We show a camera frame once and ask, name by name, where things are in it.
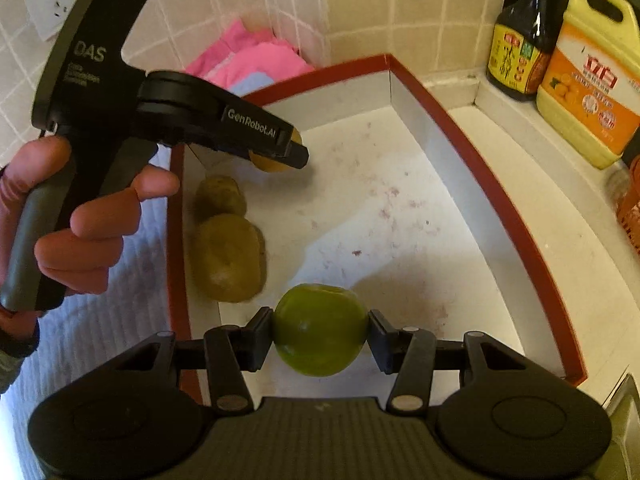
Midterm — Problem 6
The round brown kiwi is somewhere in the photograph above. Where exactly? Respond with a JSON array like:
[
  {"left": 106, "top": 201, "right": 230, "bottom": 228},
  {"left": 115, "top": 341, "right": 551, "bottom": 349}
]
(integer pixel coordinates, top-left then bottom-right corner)
[{"left": 248, "top": 127, "right": 304, "bottom": 175}]

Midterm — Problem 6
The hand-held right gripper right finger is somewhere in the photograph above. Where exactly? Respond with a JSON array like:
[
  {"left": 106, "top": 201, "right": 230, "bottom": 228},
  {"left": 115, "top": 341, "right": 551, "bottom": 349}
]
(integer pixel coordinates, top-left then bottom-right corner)
[{"left": 367, "top": 310, "right": 531, "bottom": 413}]

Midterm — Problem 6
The dark soy sauce bottle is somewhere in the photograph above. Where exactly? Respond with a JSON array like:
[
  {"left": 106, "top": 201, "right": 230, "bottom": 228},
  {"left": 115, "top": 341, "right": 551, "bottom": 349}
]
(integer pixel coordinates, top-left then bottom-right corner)
[{"left": 486, "top": 0, "right": 566, "bottom": 102}]

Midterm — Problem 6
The light blue quilted mat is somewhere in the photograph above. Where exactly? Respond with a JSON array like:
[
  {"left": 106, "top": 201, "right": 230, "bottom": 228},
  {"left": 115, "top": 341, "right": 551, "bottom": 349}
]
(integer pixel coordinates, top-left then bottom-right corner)
[{"left": 0, "top": 71, "right": 277, "bottom": 480}]

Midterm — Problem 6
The yellow detergent bottle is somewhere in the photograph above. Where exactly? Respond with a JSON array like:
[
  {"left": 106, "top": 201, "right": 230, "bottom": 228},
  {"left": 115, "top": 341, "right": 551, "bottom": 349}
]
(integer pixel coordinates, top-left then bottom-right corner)
[{"left": 536, "top": 0, "right": 640, "bottom": 171}]

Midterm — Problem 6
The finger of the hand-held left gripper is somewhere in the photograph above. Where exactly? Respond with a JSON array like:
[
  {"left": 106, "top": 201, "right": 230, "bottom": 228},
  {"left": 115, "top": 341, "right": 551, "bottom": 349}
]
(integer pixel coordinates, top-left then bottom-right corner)
[{"left": 247, "top": 136, "right": 309, "bottom": 170}]

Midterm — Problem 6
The white wall socket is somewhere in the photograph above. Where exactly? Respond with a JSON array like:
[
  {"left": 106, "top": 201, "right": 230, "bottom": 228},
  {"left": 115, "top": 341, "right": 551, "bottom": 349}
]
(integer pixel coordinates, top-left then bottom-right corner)
[{"left": 25, "top": 0, "right": 83, "bottom": 42}]

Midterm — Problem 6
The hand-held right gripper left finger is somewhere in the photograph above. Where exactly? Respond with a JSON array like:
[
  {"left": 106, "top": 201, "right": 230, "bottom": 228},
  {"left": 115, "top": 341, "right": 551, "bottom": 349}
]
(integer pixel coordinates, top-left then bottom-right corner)
[{"left": 107, "top": 307, "right": 276, "bottom": 413}]

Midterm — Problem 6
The orange plastic basket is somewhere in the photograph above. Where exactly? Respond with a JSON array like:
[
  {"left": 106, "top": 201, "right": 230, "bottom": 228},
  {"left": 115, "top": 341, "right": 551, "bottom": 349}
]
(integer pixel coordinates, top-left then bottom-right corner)
[{"left": 616, "top": 155, "right": 640, "bottom": 254}]

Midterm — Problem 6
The small brown kiwi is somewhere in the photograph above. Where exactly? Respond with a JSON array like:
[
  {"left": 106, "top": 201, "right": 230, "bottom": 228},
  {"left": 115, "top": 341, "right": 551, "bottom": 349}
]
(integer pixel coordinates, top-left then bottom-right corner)
[{"left": 195, "top": 175, "right": 248, "bottom": 221}]

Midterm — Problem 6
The red cardboard box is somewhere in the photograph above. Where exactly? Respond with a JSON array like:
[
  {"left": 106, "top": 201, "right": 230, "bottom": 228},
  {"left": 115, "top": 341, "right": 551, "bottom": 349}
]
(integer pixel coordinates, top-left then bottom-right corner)
[{"left": 166, "top": 53, "right": 588, "bottom": 407}]

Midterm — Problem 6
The large brown kiwi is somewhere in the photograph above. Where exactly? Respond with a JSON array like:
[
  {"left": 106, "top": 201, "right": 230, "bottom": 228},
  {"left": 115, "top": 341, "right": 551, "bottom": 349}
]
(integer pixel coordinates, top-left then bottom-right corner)
[{"left": 192, "top": 213, "right": 267, "bottom": 304}]

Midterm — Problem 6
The steel sink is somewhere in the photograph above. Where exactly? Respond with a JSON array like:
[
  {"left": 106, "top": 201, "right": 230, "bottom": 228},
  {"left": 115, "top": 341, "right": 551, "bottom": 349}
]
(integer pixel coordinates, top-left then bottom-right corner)
[{"left": 602, "top": 375, "right": 640, "bottom": 480}]

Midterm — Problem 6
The green jujube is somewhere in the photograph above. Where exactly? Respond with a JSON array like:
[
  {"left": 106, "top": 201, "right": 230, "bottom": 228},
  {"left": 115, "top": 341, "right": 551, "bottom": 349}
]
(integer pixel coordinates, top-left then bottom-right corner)
[{"left": 272, "top": 283, "right": 370, "bottom": 378}]

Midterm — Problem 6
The person's left hand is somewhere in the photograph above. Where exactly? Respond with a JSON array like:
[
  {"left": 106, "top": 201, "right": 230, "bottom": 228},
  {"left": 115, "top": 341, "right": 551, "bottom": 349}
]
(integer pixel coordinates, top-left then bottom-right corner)
[{"left": 0, "top": 136, "right": 181, "bottom": 318}]

